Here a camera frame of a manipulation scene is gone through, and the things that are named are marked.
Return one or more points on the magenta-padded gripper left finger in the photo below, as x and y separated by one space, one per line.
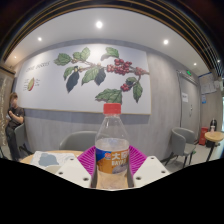
75 170

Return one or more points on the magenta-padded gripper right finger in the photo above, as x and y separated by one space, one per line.
150 170

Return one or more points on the clear red-capped drink bottle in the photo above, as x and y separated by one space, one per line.
112 156

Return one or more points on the grey upholstered chair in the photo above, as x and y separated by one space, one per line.
78 140
181 141
20 136

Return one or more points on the white grey-printed paper sheet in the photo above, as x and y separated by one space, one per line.
46 158

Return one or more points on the red box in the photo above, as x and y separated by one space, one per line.
203 136

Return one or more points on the grey door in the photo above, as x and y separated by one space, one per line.
189 113

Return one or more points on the round wooden side table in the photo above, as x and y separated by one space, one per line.
215 136

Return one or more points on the person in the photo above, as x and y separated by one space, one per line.
15 123

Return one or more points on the white notice board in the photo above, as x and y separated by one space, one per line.
208 83

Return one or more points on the green exit sign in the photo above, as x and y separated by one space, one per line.
189 72

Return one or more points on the round ceiling lights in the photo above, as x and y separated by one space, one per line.
99 24

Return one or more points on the coffee branch wall mural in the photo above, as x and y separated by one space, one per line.
83 86

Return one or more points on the brown written wall panel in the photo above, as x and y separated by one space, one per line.
5 100

